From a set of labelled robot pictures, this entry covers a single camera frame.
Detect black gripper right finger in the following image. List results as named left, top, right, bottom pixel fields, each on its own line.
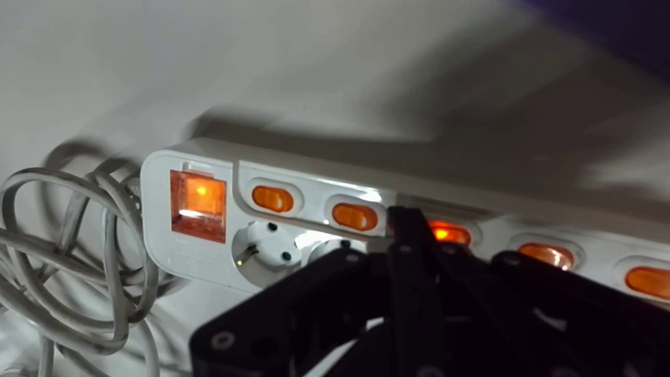
left=414, top=204, right=670, bottom=377

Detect white power strip orange switches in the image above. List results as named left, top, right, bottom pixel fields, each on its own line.
left=138, top=136, right=670, bottom=310

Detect grey white power cable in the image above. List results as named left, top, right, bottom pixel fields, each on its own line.
left=0, top=141, right=185, bottom=377

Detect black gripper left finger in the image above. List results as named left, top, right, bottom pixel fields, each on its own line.
left=188, top=204, right=421, bottom=377

